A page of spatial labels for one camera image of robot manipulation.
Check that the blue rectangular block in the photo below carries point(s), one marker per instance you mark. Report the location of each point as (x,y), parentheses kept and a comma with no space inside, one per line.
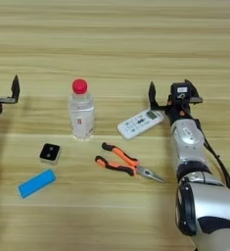
(37,183)

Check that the clear bottle with red cap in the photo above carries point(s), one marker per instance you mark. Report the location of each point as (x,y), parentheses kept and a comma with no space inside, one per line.
(82,117)

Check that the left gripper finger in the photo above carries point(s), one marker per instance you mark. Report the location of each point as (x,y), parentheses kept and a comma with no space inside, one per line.
(15,87)

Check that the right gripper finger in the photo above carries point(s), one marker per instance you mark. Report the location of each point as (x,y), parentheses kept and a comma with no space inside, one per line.
(194,90)
(152,94)

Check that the small black square box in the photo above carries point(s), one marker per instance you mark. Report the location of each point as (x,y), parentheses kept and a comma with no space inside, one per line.
(50,153)

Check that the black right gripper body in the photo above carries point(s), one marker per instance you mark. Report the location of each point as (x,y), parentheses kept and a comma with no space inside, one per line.
(177,111)

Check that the white remote control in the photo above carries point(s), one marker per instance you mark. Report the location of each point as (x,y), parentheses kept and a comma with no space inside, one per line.
(140,123)

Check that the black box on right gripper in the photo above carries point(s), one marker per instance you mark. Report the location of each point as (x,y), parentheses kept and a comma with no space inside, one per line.
(180,90)

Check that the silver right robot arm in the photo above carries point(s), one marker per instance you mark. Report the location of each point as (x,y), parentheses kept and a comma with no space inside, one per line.
(211,202)

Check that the orange black needle-nose pliers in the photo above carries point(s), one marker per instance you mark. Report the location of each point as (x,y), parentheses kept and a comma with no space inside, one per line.
(124,158)

